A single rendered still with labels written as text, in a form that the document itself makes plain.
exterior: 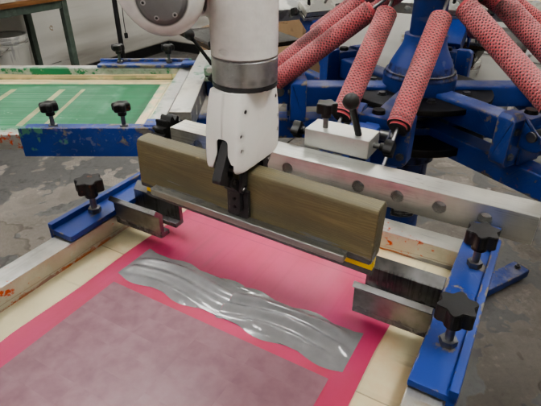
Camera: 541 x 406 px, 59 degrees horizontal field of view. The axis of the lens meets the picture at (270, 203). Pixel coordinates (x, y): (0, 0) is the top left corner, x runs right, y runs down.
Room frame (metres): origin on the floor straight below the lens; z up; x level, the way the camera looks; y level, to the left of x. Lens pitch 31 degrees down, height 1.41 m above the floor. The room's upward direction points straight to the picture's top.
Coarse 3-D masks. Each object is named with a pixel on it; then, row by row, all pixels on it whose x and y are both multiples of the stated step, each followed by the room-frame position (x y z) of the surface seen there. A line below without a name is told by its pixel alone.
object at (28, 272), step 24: (48, 240) 0.59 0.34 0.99; (96, 240) 0.62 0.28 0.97; (384, 240) 0.61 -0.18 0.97; (408, 240) 0.60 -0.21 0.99; (432, 240) 0.59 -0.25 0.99; (456, 240) 0.59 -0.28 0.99; (24, 264) 0.53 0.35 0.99; (48, 264) 0.54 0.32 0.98; (432, 264) 0.57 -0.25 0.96; (0, 288) 0.48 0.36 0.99; (24, 288) 0.51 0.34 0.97; (0, 312) 0.47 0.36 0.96
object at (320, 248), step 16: (160, 192) 0.58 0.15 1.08; (176, 192) 0.58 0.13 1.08; (192, 208) 0.56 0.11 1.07; (208, 208) 0.54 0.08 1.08; (224, 208) 0.54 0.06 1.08; (240, 224) 0.52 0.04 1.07; (256, 224) 0.51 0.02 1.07; (288, 240) 0.48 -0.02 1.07; (304, 240) 0.48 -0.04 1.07; (336, 256) 0.45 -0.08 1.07
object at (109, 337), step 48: (144, 240) 0.64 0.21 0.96; (192, 240) 0.64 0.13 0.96; (240, 240) 0.64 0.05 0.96; (96, 288) 0.52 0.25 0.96; (144, 288) 0.52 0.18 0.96; (48, 336) 0.43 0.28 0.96; (96, 336) 0.43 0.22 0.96; (144, 336) 0.43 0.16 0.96; (192, 336) 0.43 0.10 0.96; (0, 384) 0.36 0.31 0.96; (48, 384) 0.36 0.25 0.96; (96, 384) 0.36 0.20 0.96; (144, 384) 0.36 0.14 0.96
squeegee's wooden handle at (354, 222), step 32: (160, 160) 0.60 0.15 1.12; (192, 160) 0.57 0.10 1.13; (192, 192) 0.57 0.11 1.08; (224, 192) 0.54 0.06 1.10; (256, 192) 0.52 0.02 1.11; (288, 192) 0.50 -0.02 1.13; (320, 192) 0.48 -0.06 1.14; (352, 192) 0.48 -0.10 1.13; (288, 224) 0.50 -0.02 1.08; (320, 224) 0.47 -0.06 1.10; (352, 224) 0.46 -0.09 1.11; (352, 256) 0.45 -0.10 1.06
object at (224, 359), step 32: (288, 256) 0.60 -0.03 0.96; (256, 288) 0.52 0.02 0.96; (288, 288) 0.52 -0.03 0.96; (320, 288) 0.52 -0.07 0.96; (352, 288) 0.52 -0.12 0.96; (224, 320) 0.46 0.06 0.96; (352, 320) 0.46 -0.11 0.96; (192, 352) 0.40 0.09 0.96; (224, 352) 0.40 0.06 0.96; (256, 352) 0.40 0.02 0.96; (288, 352) 0.40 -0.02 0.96; (160, 384) 0.36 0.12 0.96; (192, 384) 0.36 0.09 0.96; (224, 384) 0.36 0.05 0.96; (256, 384) 0.36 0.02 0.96; (288, 384) 0.36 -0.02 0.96; (320, 384) 0.36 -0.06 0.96; (352, 384) 0.36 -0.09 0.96
